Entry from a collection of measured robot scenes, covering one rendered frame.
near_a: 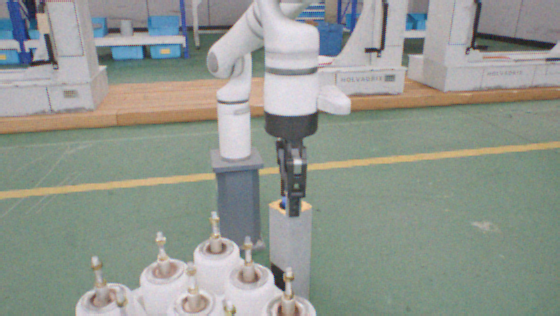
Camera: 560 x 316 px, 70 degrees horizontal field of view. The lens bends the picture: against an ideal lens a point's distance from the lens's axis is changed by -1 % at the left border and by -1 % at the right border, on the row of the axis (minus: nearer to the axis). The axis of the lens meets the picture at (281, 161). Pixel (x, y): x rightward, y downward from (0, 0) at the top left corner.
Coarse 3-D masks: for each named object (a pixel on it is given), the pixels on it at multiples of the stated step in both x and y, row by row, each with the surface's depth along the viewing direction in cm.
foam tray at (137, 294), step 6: (240, 258) 95; (240, 264) 93; (138, 288) 85; (276, 288) 85; (138, 294) 83; (222, 294) 83; (276, 294) 84; (282, 294) 84; (138, 300) 83; (222, 300) 82; (138, 306) 80; (144, 306) 85; (138, 312) 79; (144, 312) 79
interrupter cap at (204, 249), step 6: (222, 240) 89; (228, 240) 88; (204, 246) 87; (210, 246) 87; (222, 246) 87; (228, 246) 87; (204, 252) 85; (210, 252) 85; (222, 252) 85; (228, 252) 85; (204, 258) 83; (210, 258) 83; (216, 258) 83; (222, 258) 83
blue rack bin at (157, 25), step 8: (152, 16) 517; (160, 16) 519; (168, 16) 521; (176, 16) 523; (152, 24) 520; (160, 24) 522; (168, 24) 524; (176, 24) 526; (152, 32) 480; (160, 32) 482; (168, 32) 484; (176, 32) 486
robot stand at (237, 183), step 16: (256, 160) 118; (224, 176) 116; (240, 176) 117; (256, 176) 120; (224, 192) 119; (240, 192) 119; (256, 192) 122; (224, 208) 121; (240, 208) 121; (256, 208) 124; (224, 224) 123; (240, 224) 123; (256, 224) 126; (240, 240) 126; (256, 240) 128
